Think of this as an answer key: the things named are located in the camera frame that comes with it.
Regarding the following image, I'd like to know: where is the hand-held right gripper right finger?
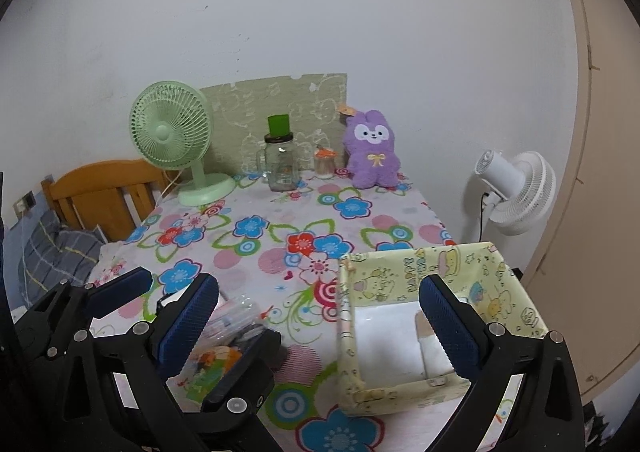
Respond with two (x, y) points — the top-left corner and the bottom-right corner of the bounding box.
(419, 275), (586, 452)

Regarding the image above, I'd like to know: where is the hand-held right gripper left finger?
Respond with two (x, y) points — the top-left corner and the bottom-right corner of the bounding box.
(64, 273), (284, 452)

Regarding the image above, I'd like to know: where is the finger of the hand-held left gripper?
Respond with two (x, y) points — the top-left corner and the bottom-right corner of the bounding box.
(12, 281), (98, 333)
(20, 267), (153, 383)

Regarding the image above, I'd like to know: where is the colourful plastic tissue packet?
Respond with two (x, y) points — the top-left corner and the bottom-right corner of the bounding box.
(182, 295), (271, 405)

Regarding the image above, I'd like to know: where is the yellow cartoon print storage box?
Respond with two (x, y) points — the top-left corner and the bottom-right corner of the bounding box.
(336, 241), (550, 417)

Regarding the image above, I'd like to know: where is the grey plaid bedding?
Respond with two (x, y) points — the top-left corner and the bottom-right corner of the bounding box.
(0, 209), (106, 308)

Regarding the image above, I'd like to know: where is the wooden chair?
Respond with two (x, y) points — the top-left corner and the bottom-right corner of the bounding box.
(41, 159), (181, 243)

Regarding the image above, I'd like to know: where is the floral tablecloth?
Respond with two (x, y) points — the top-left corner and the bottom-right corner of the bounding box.
(87, 169), (531, 452)

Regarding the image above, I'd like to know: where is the white standing fan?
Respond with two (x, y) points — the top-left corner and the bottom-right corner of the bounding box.
(461, 149), (557, 245)

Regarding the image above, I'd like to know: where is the green desk fan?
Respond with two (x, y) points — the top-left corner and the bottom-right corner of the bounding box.
(131, 80), (235, 207)

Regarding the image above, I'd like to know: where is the purple plush bunny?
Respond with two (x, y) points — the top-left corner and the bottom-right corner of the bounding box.
(341, 108), (402, 189)

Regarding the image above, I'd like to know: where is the glass mug jar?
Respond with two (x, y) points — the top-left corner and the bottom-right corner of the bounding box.
(256, 133), (300, 192)

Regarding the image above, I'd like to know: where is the swab jar with orange lid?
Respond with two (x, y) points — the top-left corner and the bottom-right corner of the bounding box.
(313, 146), (337, 179)

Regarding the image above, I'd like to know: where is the beige door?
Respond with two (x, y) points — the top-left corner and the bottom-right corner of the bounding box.
(520, 0), (640, 405)

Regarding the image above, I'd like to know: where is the green patterned board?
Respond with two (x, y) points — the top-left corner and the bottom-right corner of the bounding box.
(200, 73), (348, 178)

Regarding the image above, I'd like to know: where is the white fan cable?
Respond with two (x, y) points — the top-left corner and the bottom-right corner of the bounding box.
(158, 169), (183, 207)

